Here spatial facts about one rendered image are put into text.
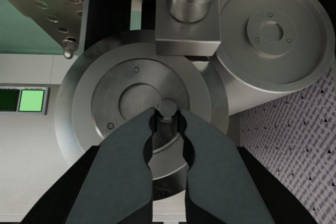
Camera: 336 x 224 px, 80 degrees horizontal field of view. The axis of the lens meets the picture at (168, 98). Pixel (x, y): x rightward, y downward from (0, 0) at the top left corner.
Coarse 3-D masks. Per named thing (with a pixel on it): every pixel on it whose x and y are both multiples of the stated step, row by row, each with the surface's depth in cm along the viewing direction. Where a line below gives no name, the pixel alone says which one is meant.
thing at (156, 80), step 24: (120, 72) 16; (144, 72) 16; (168, 72) 16; (96, 96) 15; (120, 96) 15; (144, 96) 15; (168, 96) 15; (96, 120) 15; (120, 120) 15; (168, 144) 15
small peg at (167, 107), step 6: (162, 102) 12; (168, 102) 12; (174, 102) 12; (156, 108) 12; (162, 108) 12; (168, 108) 12; (174, 108) 12; (162, 114) 12; (168, 114) 12; (174, 114) 12; (162, 120) 13; (168, 120) 13
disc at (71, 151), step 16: (128, 32) 19; (144, 32) 19; (96, 48) 18; (112, 48) 18; (80, 64) 18; (208, 64) 18; (64, 80) 17; (208, 80) 18; (64, 96) 17; (224, 96) 18; (64, 112) 17; (224, 112) 17; (64, 128) 17; (224, 128) 17; (64, 144) 16; (176, 176) 16; (160, 192) 16; (176, 192) 16
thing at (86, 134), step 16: (128, 48) 18; (144, 48) 18; (96, 64) 17; (112, 64) 17; (176, 64) 17; (192, 64) 17; (80, 80) 17; (96, 80) 17; (192, 80) 17; (80, 96) 17; (192, 96) 17; (208, 96) 17; (80, 112) 16; (192, 112) 17; (208, 112) 17; (80, 128) 16; (80, 144) 16; (96, 144) 16; (176, 144) 16; (160, 160) 16; (176, 160) 16; (160, 176) 15
